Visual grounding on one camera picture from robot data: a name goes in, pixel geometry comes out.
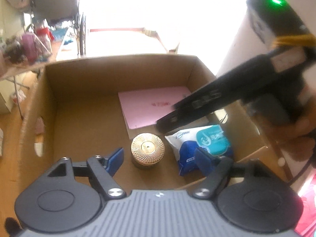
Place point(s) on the folding side table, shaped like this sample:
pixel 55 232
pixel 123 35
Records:
pixel 61 47

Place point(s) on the pink notebook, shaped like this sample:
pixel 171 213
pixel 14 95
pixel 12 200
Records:
pixel 143 108

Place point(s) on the magenta bottle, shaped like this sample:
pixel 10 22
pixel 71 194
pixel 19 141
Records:
pixel 29 47

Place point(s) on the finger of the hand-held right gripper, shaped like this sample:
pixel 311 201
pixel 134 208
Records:
pixel 175 118

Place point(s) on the black wheelchair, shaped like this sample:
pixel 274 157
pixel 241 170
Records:
pixel 56 2

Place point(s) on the person's right hand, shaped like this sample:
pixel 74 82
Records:
pixel 306 128

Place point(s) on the gold lidded jar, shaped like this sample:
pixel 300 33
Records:
pixel 147 148

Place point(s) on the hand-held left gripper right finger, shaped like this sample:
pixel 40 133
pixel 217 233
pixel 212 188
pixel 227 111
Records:
pixel 203 160

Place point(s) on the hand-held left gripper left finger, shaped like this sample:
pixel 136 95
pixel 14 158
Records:
pixel 116 159

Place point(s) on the blue wet wipes pack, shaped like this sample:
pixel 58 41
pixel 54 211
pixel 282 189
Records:
pixel 212 139

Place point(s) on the brown cardboard box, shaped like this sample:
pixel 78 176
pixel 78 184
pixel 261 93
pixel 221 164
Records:
pixel 86 118

